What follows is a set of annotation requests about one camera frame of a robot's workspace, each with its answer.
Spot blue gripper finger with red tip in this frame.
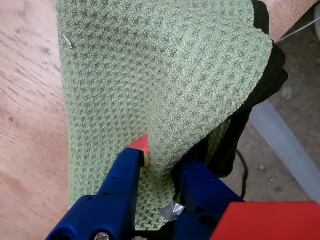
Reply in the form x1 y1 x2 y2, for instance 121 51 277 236
172 157 245 240
44 133 151 240

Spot silver tape piece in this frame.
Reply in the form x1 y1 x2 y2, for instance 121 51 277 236
158 201 186 222

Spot green waffle cloth black trim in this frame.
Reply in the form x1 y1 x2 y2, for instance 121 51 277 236
55 0 289 231

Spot grey metal floor bar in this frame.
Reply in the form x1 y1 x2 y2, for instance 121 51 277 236
248 99 320 202

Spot black cable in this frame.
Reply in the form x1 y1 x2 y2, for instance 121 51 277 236
235 149 249 199

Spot thin white cable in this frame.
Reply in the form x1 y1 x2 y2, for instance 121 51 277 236
279 16 320 41

